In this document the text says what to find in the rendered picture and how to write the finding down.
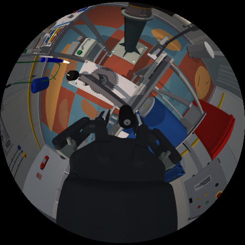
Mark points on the grey cabinet with red switch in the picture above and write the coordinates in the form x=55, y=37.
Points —
x=46, y=183

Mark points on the cream control box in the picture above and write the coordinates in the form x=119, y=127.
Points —
x=88, y=45

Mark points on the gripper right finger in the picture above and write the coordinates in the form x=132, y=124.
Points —
x=164, y=141

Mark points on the blue drum with white cap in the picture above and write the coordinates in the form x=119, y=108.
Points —
x=164, y=118

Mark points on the grey control cabinet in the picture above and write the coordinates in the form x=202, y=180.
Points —
x=206, y=187

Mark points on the white mounting plate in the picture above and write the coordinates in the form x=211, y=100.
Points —
x=126, y=86

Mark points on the grey cylinder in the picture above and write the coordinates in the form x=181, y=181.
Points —
x=199, y=49

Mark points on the grey conveyor frame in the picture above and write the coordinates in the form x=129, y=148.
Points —
x=153, y=76

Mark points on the black lock-off knob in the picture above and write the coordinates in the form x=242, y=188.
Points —
x=72, y=75

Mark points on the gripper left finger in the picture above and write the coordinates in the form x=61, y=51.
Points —
x=74, y=127

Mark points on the green round button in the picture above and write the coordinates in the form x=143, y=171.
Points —
x=79, y=52

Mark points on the red bin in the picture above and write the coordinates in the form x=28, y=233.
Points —
x=212, y=124

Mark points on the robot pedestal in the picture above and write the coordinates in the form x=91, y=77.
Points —
x=133, y=32

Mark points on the grey toothed ratchet wheel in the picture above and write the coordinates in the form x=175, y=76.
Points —
x=111, y=75

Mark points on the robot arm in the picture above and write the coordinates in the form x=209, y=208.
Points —
x=136, y=10

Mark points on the blue box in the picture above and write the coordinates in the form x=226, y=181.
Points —
x=176, y=173

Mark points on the grey shelf unit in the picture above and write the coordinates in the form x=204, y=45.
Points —
x=55, y=34

